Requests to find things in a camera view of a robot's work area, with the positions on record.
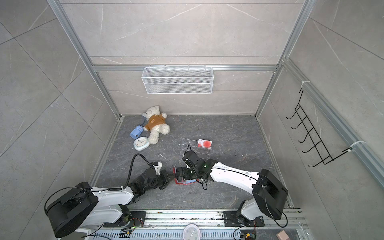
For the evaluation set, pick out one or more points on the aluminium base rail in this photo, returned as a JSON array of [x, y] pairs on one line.
[[169, 225]]

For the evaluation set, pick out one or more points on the clear acrylic card stand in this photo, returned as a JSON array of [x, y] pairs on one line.
[[188, 144]]

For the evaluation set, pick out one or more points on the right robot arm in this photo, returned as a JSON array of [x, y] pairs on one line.
[[269, 194]]

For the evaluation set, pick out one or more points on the red leather card holder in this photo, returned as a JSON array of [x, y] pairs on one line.
[[189, 182]]

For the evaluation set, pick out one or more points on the pink white credit card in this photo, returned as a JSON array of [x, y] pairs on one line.
[[204, 144]]

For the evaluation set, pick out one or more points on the black wire hook rack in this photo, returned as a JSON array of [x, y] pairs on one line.
[[313, 136]]

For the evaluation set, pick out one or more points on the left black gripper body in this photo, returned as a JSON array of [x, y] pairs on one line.
[[157, 181]]

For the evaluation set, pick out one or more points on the white wire mesh basket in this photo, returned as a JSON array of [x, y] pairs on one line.
[[178, 80]]

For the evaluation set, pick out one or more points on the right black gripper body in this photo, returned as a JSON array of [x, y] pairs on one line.
[[189, 174]]

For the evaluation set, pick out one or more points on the white teddy bear orange shirt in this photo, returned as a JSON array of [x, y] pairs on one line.
[[156, 124]]

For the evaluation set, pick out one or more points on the white round clock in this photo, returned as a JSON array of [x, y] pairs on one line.
[[192, 232]]

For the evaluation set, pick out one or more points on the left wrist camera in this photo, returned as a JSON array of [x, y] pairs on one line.
[[157, 167]]

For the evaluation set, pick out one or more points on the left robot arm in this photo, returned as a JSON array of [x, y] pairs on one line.
[[85, 206]]

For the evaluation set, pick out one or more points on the pink block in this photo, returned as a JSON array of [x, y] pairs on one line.
[[282, 236]]

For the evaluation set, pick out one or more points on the blue small bottle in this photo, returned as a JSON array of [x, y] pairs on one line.
[[136, 132]]

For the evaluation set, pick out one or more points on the light blue alarm clock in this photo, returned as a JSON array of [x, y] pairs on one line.
[[141, 143]]

